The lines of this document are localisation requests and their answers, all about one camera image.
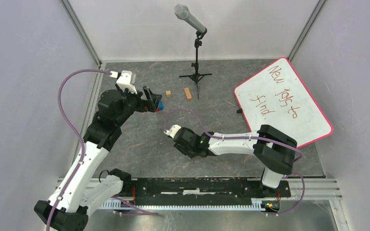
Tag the grey slotted cable duct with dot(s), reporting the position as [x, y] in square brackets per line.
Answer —
[255, 205]

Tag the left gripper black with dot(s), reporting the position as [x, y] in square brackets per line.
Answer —
[151, 105]

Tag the red blue toy brick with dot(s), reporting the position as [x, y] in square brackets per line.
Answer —
[160, 106]

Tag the small wooden cube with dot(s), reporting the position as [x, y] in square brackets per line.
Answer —
[168, 93]

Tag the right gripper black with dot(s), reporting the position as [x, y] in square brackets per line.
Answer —
[182, 149]

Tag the black microphone tripod stand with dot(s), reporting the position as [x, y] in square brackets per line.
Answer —
[196, 77]

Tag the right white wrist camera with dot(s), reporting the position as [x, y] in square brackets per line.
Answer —
[171, 132]

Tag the pink-framed whiteboard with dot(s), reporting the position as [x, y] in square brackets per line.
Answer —
[278, 97]

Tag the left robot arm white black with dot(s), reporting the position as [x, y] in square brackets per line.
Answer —
[70, 206]

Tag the long wooden block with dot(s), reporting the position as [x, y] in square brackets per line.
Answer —
[188, 93]

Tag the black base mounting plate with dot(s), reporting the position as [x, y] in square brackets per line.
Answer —
[201, 191]

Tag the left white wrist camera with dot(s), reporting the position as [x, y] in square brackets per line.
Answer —
[125, 80]

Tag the silver microphone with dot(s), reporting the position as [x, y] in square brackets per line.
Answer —
[183, 13]

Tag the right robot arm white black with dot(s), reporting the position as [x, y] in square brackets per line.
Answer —
[273, 148]

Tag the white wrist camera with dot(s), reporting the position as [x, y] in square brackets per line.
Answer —
[171, 132]
[125, 80]

